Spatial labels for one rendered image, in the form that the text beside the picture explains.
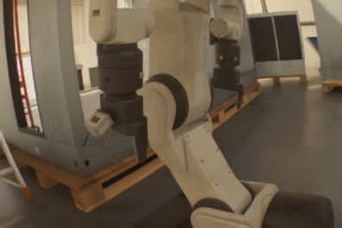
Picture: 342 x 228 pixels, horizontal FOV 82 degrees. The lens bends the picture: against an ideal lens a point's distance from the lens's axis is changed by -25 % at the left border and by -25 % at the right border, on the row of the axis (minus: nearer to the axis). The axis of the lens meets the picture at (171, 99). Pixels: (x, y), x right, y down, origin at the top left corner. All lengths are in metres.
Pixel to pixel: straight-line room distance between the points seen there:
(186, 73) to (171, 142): 0.17
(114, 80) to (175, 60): 0.21
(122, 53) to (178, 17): 0.19
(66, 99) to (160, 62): 0.75
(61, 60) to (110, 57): 0.86
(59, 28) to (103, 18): 0.90
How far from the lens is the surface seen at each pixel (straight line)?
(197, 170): 0.65
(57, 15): 1.33
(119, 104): 0.46
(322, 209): 0.62
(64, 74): 1.29
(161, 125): 0.60
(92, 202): 1.39
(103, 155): 1.46
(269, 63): 5.20
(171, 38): 0.61
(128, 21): 0.45
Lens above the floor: 0.72
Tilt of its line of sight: 9 degrees down
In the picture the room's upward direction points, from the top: 8 degrees counter-clockwise
